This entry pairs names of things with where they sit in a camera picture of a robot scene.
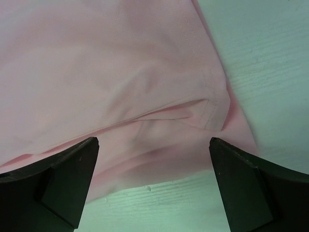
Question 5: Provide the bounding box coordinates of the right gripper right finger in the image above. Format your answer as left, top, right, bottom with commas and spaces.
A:
209, 137, 309, 232

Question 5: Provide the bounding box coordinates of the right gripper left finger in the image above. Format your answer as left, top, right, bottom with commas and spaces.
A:
0, 137, 99, 232

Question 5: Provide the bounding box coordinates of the pink t shirt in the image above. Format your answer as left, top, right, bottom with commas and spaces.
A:
0, 0, 257, 201

